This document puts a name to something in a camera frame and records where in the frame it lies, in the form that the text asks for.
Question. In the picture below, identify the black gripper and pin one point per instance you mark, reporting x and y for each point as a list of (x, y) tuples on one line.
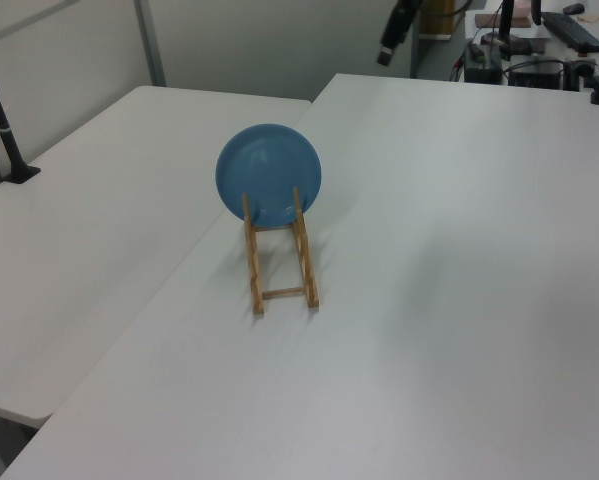
[(410, 7)]

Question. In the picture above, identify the blue round plate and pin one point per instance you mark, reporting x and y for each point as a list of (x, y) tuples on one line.
[(269, 172)]

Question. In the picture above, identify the wooden plate rack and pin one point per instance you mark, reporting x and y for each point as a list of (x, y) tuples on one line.
[(304, 260)]

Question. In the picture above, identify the light wooden board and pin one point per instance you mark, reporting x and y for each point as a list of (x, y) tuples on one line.
[(441, 17)]

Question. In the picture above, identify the brown desk pad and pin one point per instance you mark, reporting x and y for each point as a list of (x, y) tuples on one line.
[(488, 20)]

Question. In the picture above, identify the black electronics box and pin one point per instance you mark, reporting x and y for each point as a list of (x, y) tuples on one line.
[(484, 70)]

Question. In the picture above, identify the black monitor stand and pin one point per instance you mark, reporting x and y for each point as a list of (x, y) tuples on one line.
[(506, 17)]

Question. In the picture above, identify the black flat device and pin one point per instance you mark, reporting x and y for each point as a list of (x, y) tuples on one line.
[(534, 77)]

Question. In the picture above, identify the black computer keyboard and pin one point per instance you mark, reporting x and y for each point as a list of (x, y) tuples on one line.
[(574, 31)]

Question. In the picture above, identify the black computer mouse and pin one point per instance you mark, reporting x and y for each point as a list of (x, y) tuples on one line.
[(574, 8)]

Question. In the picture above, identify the small tan card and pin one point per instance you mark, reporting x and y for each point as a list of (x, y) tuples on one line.
[(590, 19)]

